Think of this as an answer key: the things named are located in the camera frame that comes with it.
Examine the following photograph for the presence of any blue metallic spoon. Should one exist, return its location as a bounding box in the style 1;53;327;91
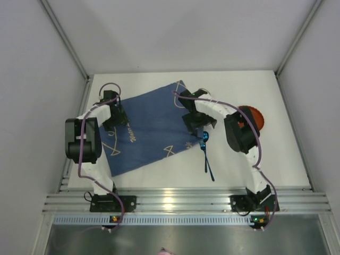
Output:
200;131;209;173

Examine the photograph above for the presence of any blue metallic fork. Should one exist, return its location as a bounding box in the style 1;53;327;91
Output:
199;140;215;182

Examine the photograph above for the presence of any blue fish-print placemat cloth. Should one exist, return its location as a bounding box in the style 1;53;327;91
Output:
100;80;201;176

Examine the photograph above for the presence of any red plate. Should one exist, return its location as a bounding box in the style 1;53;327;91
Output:
239;105;265;131

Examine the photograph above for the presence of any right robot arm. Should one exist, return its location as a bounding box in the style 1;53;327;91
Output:
174;89;271;208

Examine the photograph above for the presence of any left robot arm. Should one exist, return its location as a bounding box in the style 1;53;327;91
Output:
65;90;129;196

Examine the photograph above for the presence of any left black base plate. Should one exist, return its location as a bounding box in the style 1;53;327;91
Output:
89;194;137;213

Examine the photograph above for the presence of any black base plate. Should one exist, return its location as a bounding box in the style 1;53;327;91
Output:
89;194;137;213
230;194;280;215

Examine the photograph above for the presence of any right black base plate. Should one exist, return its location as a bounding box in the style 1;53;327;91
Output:
230;194;280;215

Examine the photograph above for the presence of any slotted cable duct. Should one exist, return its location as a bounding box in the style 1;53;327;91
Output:
53;215;268;226

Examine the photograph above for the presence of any aluminium rail frame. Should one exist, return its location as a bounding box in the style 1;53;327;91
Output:
42;188;331;214

